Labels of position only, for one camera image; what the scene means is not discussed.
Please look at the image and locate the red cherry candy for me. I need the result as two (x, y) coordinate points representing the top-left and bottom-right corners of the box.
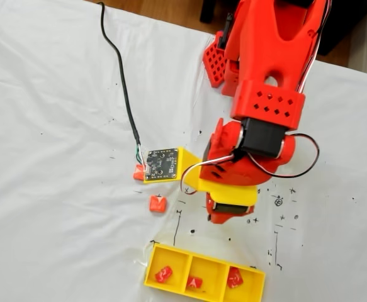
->
(186, 276), (204, 289)
(227, 266), (246, 289)
(154, 265), (174, 283)

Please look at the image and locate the orange candy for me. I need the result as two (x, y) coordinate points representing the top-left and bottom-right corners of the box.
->
(132, 163), (147, 182)
(148, 194), (167, 214)

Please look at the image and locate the yellow three-compartment box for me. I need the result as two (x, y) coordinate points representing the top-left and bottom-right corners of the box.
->
(144, 244), (266, 302)

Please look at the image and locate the black table clamp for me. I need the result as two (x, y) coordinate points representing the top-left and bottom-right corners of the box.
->
(217, 12), (234, 50)

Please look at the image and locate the white plastic table cover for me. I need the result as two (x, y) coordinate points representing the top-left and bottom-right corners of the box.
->
(0, 0), (367, 302)

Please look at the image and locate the camera board on yellow mount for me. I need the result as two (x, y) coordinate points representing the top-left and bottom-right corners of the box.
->
(142, 146), (203, 193)

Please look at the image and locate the black camera cable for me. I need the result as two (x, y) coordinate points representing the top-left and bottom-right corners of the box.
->
(96, 1), (149, 174)

